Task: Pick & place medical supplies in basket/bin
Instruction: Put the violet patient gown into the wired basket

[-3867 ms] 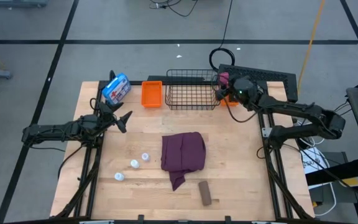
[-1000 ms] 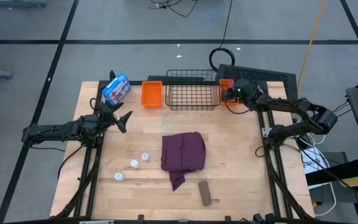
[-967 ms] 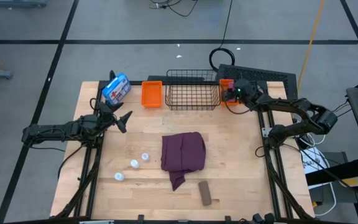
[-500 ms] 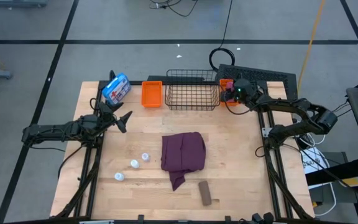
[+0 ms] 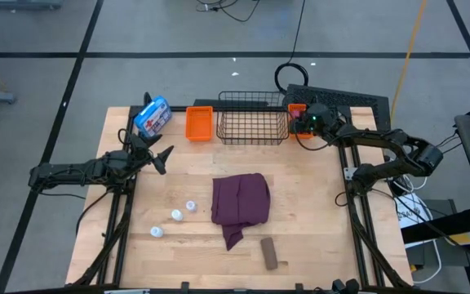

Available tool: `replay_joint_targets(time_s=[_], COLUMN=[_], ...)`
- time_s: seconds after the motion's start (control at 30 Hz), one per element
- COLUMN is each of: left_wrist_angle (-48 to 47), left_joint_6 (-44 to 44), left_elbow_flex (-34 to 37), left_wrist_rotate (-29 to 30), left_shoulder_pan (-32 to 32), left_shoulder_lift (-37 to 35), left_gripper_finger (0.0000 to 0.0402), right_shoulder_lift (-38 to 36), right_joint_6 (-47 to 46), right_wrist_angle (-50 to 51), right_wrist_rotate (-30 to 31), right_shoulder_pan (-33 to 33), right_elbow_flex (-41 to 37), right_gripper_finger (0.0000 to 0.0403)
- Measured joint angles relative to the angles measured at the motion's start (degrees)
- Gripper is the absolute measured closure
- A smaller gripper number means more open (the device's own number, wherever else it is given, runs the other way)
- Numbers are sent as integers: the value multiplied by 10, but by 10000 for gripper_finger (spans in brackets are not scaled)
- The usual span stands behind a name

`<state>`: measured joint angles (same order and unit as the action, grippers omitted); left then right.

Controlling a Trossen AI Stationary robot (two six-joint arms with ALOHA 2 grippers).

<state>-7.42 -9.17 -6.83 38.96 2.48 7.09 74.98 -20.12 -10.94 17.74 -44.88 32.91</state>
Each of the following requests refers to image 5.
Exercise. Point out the black beam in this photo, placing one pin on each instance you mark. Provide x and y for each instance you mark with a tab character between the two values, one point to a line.
443	224

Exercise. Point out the white printed bag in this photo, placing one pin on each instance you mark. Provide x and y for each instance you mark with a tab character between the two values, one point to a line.
412	212

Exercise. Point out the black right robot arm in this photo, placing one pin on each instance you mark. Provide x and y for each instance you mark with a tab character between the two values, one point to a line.
382	139

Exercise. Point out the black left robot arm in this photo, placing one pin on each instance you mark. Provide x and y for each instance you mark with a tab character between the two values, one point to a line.
67	171

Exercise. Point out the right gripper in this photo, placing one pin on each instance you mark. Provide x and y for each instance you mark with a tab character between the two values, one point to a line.
320	118

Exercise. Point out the blue first aid kit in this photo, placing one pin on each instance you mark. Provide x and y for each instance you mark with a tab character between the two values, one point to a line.
153	117

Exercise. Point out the black table clamp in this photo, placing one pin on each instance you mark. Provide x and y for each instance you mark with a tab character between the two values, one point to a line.
184	286
299	286

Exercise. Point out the black perforated panel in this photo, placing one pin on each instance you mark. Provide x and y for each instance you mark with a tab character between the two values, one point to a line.
353	98

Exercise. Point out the black flat plate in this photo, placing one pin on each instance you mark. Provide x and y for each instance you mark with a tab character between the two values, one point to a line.
206	103

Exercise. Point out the white pill bottle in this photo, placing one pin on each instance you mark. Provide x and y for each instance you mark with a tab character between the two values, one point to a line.
191	205
176	215
156	232

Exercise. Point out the small black rounded object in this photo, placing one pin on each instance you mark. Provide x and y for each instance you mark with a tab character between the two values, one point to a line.
345	286

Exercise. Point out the white edge strip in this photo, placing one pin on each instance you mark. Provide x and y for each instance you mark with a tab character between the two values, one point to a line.
127	291

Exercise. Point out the small black bracket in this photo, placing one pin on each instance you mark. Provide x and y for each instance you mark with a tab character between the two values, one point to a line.
147	99

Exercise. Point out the brown bandage roll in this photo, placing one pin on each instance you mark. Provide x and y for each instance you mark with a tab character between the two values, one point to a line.
269	254

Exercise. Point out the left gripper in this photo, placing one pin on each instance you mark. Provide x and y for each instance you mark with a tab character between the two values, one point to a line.
139	155

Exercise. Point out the grey box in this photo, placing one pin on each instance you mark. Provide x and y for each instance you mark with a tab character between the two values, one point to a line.
451	261

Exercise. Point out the white mounting plate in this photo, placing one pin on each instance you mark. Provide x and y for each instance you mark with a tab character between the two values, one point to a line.
349	172

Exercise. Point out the orange plastic bin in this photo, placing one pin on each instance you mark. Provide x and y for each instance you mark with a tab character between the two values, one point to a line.
199	122
298	105

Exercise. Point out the maroon cloth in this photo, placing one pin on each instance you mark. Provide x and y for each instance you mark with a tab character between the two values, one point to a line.
239	200

